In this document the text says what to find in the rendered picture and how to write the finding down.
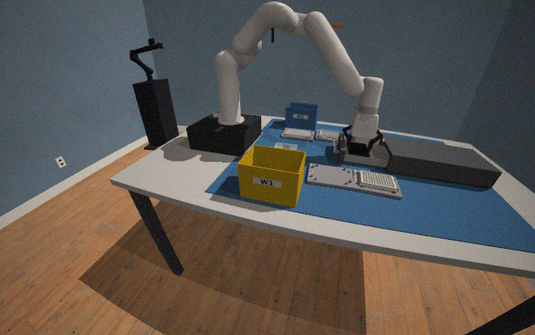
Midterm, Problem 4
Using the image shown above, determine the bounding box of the yellow open-top bin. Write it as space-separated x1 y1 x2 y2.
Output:
237 145 306 208

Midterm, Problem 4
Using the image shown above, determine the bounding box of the blue bench mat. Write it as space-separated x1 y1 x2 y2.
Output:
205 118 535 254

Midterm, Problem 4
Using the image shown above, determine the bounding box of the blue open-top bin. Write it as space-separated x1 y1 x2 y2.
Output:
285 102 318 130

